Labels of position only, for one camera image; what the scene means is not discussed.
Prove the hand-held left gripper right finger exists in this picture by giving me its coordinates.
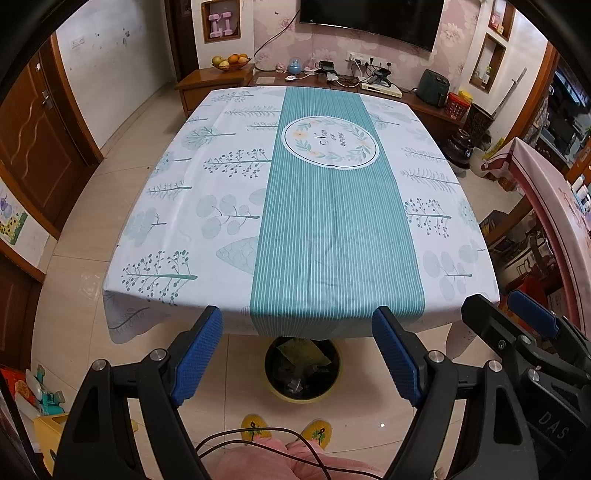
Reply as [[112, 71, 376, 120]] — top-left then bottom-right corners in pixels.
[[372, 305, 539, 480]]

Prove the pink covered table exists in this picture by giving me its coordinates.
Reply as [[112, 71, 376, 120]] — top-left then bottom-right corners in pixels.
[[482, 136, 591, 324]]

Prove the yellow embroidered slipper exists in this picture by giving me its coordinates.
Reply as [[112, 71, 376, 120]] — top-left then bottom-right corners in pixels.
[[300, 419, 334, 450], [241, 414, 269, 444]]

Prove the wall poster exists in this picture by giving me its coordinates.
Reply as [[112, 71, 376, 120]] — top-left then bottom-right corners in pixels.
[[0, 180, 28, 245]]

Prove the wooden door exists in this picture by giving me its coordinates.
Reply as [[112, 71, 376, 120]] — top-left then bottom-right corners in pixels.
[[0, 37, 105, 241]]

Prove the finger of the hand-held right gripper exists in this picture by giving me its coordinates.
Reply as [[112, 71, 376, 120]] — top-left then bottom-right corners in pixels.
[[507, 290, 591, 370], [461, 294, 543, 384]]

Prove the metal rod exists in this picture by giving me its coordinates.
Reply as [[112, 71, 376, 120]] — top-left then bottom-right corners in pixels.
[[492, 67, 527, 118]]

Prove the wooden side cabinet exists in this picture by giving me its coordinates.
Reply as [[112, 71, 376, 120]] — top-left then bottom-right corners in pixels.
[[175, 65, 256, 118]]

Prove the yellow box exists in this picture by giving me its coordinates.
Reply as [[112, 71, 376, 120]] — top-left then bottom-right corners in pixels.
[[32, 413, 70, 462]]

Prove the fruit bowl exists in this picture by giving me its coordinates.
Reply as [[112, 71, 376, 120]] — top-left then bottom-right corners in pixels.
[[211, 53, 252, 72]]

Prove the person's pink clothing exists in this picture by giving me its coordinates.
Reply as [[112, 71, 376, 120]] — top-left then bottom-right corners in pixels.
[[215, 438, 384, 480]]

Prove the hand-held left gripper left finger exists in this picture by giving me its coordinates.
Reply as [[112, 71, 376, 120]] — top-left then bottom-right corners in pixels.
[[46, 305, 225, 480]]

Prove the dark green appliance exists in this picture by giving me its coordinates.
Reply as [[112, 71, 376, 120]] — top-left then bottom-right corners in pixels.
[[418, 69, 451, 108]]

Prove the black cable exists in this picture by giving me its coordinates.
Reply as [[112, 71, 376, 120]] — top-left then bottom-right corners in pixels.
[[194, 427, 384, 480]]

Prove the wall niche with dumbbells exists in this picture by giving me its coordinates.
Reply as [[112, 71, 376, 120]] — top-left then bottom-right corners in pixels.
[[201, 0, 242, 44]]

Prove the white set-top box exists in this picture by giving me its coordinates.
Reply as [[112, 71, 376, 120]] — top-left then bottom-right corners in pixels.
[[360, 82, 402, 97]]

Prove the dark carved container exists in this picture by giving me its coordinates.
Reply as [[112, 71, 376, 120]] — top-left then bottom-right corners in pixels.
[[463, 104, 495, 139]]

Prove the wall power strip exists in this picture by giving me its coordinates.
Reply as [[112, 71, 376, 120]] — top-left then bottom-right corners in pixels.
[[344, 53, 393, 65]]

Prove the yellow waste bin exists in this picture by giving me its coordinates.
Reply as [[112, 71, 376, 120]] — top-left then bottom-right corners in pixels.
[[264, 336, 343, 404]]

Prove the table with patterned cloth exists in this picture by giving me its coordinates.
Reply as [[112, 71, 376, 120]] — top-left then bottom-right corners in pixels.
[[102, 85, 502, 361]]

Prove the wall television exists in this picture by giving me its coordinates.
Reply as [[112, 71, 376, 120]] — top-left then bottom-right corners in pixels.
[[299, 0, 437, 52]]

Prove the teal plastic toy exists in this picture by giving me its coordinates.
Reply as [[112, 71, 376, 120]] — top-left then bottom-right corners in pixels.
[[14, 364, 68, 418]]

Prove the long wooden console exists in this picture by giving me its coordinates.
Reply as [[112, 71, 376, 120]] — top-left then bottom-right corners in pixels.
[[252, 69, 467, 134]]

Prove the red basket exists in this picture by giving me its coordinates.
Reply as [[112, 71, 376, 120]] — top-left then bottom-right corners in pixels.
[[445, 91, 474, 123]]

